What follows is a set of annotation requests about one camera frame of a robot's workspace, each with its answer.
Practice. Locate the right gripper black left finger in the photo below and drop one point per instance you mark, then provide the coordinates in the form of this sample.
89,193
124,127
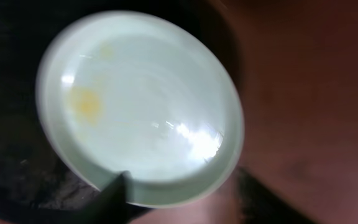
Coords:
109,206

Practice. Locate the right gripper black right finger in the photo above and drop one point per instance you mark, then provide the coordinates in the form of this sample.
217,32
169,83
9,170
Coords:
260,206

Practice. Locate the mint green plate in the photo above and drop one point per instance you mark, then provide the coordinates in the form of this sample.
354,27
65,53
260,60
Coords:
123,91

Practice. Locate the round black tray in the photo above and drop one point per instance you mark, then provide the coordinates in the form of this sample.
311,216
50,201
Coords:
35,185

